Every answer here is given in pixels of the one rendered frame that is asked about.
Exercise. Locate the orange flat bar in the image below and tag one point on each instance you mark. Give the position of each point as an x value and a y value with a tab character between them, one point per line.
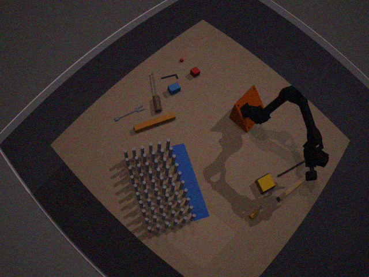
154	122

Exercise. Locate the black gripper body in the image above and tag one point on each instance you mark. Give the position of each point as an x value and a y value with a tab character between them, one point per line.
312	174

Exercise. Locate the blue flat strip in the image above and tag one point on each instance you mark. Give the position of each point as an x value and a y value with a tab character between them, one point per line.
190	182

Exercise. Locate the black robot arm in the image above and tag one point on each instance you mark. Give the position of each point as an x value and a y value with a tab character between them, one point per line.
260	115

